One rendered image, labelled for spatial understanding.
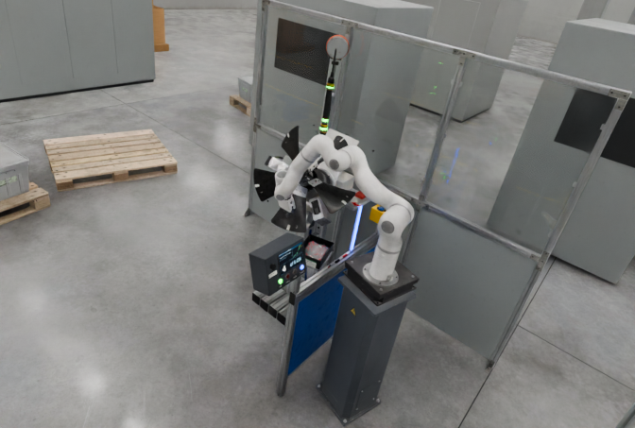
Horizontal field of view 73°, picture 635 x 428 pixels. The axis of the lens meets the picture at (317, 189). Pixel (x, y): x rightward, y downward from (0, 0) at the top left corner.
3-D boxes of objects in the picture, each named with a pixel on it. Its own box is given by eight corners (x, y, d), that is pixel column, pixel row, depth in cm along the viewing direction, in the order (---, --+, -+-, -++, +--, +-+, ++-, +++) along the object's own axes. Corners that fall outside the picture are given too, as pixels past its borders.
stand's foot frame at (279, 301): (303, 265, 382) (304, 259, 378) (343, 293, 359) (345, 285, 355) (251, 299, 338) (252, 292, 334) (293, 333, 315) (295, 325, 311)
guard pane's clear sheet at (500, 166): (259, 123, 394) (267, 4, 345) (541, 255, 266) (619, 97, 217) (258, 123, 393) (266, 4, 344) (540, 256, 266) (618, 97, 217)
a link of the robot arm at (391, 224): (403, 247, 221) (416, 207, 209) (389, 264, 206) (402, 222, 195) (383, 236, 226) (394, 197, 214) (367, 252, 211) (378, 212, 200)
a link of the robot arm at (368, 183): (393, 237, 209) (405, 224, 222) (410, 224, 202) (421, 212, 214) (327, 160, 215) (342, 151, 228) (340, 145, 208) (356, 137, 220)
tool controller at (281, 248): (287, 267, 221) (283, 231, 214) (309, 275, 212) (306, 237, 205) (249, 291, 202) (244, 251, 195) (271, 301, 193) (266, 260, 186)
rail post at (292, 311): (280, 389, 274) (293, 299, 236) (284, 393, 272) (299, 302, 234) (276, 393, 271) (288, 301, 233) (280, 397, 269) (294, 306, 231)
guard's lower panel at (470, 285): (250, 208, 442) (256, 126, 398) (495, 361, 311) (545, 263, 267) (248, 209, 440) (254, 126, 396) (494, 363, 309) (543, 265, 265)
